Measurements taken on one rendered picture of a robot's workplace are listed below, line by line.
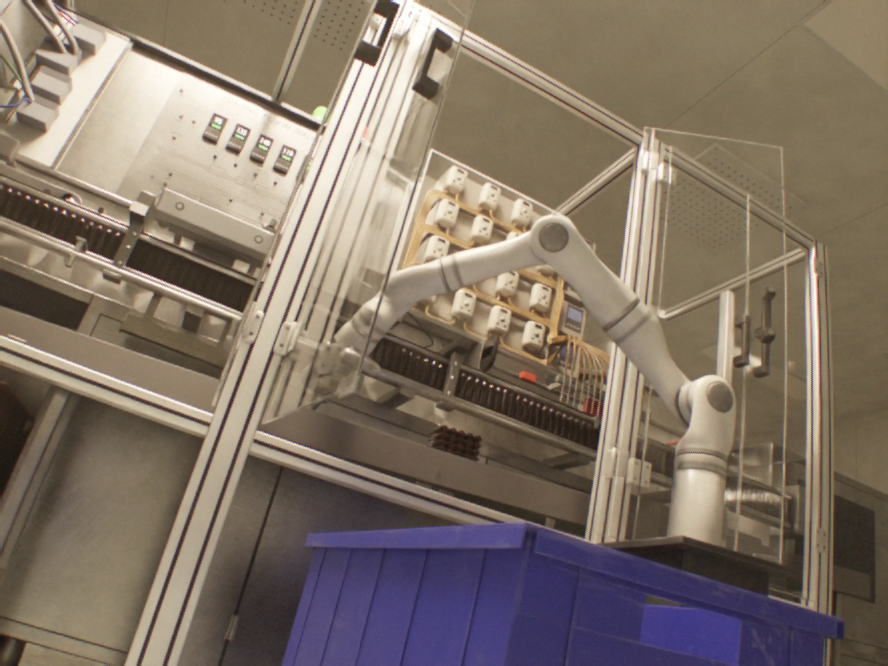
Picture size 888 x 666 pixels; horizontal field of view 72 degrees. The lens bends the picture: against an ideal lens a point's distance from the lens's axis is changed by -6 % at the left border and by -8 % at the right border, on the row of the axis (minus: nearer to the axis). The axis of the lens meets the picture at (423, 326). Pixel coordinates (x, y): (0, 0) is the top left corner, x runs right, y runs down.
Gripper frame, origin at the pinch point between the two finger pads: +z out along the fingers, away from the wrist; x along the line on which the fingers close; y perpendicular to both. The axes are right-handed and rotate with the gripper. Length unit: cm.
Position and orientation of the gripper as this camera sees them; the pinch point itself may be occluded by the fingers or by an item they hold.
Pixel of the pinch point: (299, 416)
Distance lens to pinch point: 142.1
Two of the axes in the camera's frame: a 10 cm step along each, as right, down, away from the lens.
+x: -6.5, -4.3, -6.3
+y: -3.8, -5.4, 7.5
